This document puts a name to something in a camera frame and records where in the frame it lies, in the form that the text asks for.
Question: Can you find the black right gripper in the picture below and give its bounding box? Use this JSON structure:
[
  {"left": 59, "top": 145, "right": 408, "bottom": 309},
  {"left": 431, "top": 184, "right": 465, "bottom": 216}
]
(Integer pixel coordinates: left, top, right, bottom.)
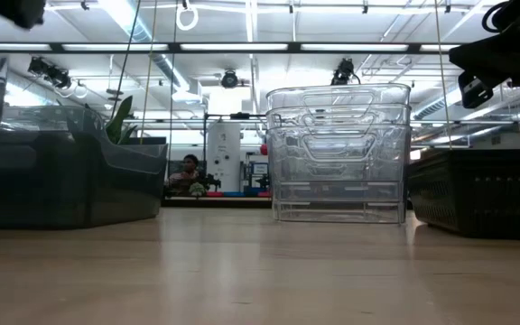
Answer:
[{"left": 448, "top": 0, "right": 520, "bottom": 110}]

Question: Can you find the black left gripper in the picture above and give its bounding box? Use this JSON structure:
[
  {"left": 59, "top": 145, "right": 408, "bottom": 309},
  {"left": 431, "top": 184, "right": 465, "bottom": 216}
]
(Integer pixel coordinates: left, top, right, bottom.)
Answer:
[{"left": 0, "top": 0, "right": 47, "bottom": 59}]

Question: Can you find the clear plastic basket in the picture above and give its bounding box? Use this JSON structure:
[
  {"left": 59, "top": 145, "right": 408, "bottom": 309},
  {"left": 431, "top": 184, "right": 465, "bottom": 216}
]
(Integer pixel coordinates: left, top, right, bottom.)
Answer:
[
  {"left": 265, "top": 104, "right": 413, "bottom": 205},
  {"left": 265, "top": 82, "right": 412, "bottom": 190},
  {"left": 267, "top": 125, "right": 412, "bottom": 226}
]

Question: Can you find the black perforated plastic basket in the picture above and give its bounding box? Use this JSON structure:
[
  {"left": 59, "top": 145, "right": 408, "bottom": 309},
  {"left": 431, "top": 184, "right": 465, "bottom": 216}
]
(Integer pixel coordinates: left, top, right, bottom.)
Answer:
[{"left": 407, "top": 148, "right": 520, "bottom": 241}]

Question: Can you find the black ceiling-mounted device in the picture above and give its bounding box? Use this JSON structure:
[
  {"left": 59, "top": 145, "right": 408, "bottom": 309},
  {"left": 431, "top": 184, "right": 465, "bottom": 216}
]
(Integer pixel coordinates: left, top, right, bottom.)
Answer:
[{"left": 330, "top": 57, "right": 361, "bottom": 87}]

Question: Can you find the person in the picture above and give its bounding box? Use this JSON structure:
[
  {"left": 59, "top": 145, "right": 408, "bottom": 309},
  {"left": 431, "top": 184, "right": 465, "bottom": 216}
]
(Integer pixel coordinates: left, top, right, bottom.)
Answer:
[{"left": 165, "top": 153, "right": 203, "bottom": 198}]

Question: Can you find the black overhead light bar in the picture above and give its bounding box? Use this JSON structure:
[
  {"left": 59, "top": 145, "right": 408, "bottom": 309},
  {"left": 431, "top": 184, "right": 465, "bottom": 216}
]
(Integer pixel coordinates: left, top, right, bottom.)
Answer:
[{"left": 0, "top": 41, "right": 465, "bottom": 56}]

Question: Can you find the white cylindrical machine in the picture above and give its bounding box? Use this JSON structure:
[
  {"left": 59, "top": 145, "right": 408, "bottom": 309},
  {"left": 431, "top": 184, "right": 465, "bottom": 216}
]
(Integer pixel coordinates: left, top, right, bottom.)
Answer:
[{"left": 205, "top": 121, "right": 243, "bottom": 193}]

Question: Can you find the yellow hanging rope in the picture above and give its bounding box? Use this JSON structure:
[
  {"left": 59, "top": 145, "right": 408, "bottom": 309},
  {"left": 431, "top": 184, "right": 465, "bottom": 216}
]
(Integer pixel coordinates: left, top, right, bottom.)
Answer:
[
  {"left": 432, "top": 0, "right": 454, "bottom": 151},
  {"left": 139, "top": 0, "right": 159, "bottom": 146}
]

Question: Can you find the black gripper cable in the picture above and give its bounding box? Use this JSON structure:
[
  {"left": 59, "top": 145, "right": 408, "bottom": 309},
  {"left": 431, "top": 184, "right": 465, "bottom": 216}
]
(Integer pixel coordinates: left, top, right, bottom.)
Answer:
[{"left": 481, "top": 0, "right": 520, "bottom": 33}]

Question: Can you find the long thin black cable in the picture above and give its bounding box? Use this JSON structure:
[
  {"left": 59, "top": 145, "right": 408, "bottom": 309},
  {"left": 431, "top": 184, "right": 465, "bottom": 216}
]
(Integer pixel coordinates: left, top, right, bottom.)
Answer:
[{"left": 109, "top": 0, "right": 143, "bottom": 122}]

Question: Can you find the white cable loop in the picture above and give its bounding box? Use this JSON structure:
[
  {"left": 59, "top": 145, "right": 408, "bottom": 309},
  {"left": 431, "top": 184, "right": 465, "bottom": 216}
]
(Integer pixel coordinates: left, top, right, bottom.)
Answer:
[{"left": 175, "top": 0, "right": 200, "bottom": 33}]

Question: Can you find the round black overhead camera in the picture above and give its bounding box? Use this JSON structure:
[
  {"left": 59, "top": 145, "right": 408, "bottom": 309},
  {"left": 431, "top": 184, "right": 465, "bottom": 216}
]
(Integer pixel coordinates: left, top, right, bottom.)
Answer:
[{"left": 219, "top": 69, "right": 241, "bottom": 90}]

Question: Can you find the black aluminium rig frame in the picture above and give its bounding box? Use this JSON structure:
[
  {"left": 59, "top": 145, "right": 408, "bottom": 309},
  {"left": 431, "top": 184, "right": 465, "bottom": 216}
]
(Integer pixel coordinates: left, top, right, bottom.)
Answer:
[{"left": 160, "top": 196, "right": 274, "bottom": 209}]

